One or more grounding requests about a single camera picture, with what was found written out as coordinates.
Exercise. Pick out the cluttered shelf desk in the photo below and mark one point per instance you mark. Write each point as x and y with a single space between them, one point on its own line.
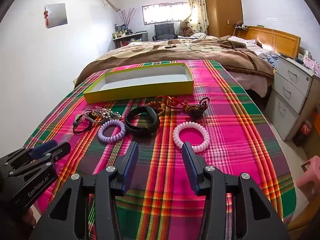
127 38

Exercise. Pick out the person's left hand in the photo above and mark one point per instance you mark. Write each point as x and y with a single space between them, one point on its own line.
30 217

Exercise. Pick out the window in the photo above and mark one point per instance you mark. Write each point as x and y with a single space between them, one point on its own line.
165 12

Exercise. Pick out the bed with brown blanket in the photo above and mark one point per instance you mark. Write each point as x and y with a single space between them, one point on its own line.
150 53

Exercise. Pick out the cola bottle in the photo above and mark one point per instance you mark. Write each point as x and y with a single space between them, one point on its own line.
305 131

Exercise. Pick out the brown teddy bear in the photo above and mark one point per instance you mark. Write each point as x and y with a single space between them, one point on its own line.
185 30

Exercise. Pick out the black smart band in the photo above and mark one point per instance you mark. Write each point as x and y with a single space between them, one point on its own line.
130 128

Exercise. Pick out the wooden headboard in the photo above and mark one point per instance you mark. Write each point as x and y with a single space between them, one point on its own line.
280 40

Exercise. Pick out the red tassel ornament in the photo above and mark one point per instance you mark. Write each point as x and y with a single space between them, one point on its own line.
46 15

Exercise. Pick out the power strip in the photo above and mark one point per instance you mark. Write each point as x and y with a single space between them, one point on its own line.
240 26

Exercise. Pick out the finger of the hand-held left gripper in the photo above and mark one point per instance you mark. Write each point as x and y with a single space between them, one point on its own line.
43 148
60 150

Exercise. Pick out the vase of dry branches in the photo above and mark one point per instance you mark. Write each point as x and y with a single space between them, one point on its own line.
126 18

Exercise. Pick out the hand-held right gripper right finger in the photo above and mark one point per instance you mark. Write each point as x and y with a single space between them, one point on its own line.
188 166

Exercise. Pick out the silver wall panel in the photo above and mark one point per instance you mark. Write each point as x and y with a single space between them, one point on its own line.
57 15

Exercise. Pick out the wooden wardrobe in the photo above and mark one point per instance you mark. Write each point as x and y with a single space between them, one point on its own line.
222 7

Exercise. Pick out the dotted curtain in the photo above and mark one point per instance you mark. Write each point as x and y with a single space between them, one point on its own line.
198 7

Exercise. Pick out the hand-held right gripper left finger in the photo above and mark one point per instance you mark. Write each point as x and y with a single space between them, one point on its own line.
131 166

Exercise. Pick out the blue crumpled clothes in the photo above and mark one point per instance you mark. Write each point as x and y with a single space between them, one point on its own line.
270 60

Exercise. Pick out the yellow-green shallow box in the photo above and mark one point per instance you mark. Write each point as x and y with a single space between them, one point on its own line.
140 90

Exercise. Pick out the pink green plaid cloth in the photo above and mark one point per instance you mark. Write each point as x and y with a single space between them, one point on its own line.
155 205

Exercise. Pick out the grey drawer nightstand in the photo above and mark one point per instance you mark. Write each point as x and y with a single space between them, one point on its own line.
287 92

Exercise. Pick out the grey armchair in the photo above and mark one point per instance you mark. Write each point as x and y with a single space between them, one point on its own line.
163 31

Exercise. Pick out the pink plastic stool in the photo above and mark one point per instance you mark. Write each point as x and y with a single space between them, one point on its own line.
311 180

